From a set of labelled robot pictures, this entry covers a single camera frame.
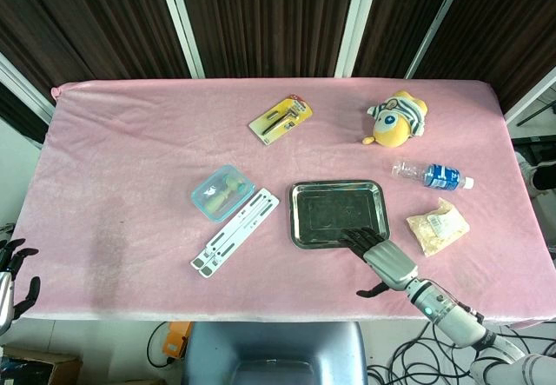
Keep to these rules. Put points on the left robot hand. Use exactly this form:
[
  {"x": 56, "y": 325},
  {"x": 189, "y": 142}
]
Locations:
[{"x": 11, "y": 280}]

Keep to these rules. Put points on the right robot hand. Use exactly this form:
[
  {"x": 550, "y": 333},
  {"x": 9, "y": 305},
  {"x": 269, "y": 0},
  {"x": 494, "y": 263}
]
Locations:
[{"x": 388, "y": 262}]

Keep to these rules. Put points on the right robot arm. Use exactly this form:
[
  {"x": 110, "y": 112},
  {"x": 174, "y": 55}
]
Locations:
[{"x": 460, "y": 315}]

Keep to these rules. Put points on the clear bag of beige food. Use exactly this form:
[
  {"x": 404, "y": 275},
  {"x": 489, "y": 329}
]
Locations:
[{"x": 438, "y": 227}]

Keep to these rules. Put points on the stainless steel tray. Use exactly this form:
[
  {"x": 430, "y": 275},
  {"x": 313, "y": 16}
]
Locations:
[{"x": 338, "y": 212}]

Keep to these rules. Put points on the cardboard box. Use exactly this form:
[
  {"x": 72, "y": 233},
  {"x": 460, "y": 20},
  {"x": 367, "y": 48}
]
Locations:
[{"x": 39, "y": 365}]

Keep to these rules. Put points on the plastic water bottle blue label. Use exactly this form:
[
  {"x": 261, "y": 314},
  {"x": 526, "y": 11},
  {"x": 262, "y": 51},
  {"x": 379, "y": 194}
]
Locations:
[{"x": 434, "y": 175}]

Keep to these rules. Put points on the pink tablecloth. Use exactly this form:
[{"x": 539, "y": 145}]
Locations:
[{"x": 278, "y": 202}]

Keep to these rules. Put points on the yellow plush toy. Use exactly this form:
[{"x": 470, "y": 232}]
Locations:
[{"x": 396, "y": 119}]

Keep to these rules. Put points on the white folding laptop stand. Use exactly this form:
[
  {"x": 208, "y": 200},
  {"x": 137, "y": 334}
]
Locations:
[{"x": 236, "y": 234}]

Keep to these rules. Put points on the orange power strip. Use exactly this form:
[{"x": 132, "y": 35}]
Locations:
[{"x": 176, "y": 337}]

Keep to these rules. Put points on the yellow tool blister pack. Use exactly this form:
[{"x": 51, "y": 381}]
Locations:
[{"x": 281, "y": 118}]

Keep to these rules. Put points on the clear container teal rim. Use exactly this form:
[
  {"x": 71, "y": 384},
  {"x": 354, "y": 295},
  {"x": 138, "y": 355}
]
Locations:
[{"x": 223, "y": 192}]

